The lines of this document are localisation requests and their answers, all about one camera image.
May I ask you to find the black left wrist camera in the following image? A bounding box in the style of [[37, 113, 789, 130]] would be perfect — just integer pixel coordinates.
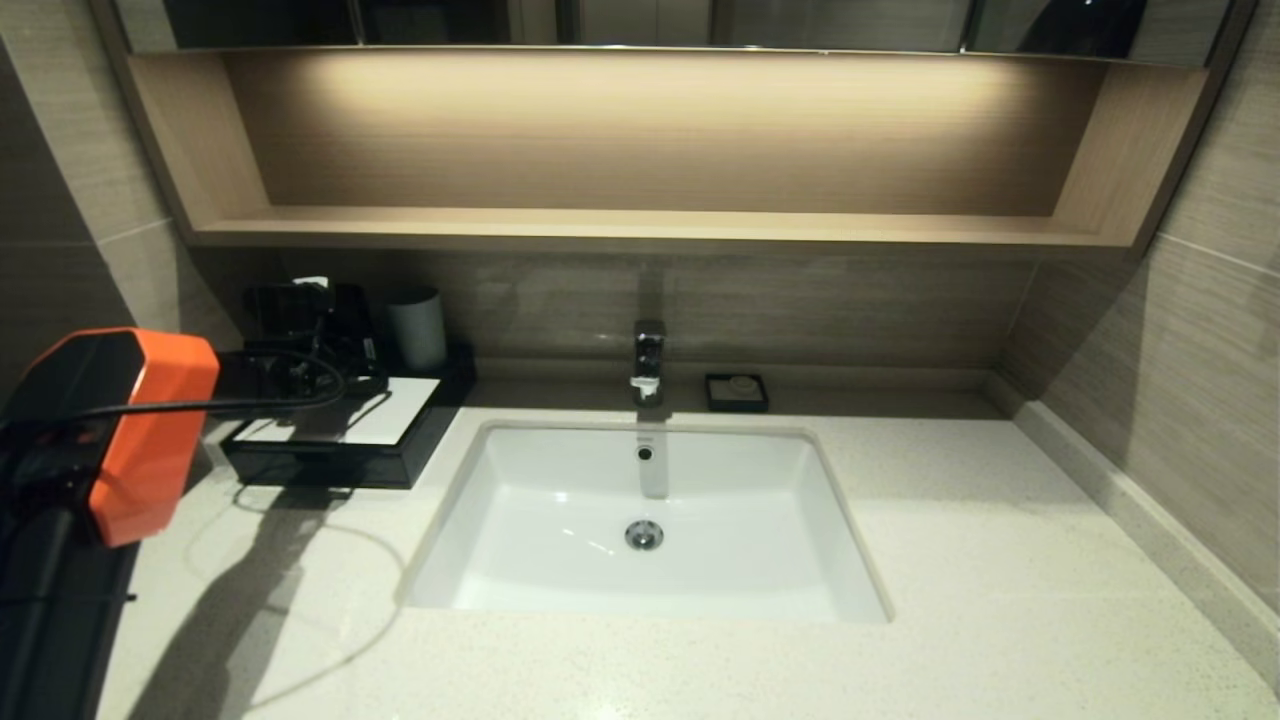
[[243, 277, 336, 346]]

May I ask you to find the white ceramic sink basin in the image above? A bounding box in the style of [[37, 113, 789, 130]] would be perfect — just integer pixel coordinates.
[[395, 420, 893, 626]]

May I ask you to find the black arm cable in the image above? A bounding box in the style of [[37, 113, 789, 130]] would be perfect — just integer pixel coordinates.
[[0, 348, 348, 441]]

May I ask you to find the black box drawer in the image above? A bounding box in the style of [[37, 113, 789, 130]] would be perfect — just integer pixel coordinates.
[[222, 443, 408, 491]]

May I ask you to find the chrome faucet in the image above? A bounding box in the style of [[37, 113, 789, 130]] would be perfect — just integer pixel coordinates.
[[630, 320, 668, 406]]

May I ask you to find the black soap dish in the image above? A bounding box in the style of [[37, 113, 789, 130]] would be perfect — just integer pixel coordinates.
[[705, 374, 770, 414]]

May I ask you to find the grey white cup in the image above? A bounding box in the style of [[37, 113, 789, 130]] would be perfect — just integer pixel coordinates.
[[387, 286, 448, 372]]

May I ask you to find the black storage box housing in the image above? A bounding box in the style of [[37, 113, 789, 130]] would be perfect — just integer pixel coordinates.
[[220, 343, 478, 491]]

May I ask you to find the dark metal tumbler cup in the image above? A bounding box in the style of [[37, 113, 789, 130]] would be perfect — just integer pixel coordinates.
[[328, 283, 379, 366]]

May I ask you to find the mirror cabinet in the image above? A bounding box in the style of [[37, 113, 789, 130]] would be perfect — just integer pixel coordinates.
[[110, 0, 1241, 66]]

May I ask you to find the wooden wall shelf niche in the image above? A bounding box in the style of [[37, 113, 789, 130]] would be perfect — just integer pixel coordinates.
[[90, 45, 1251, 261]]

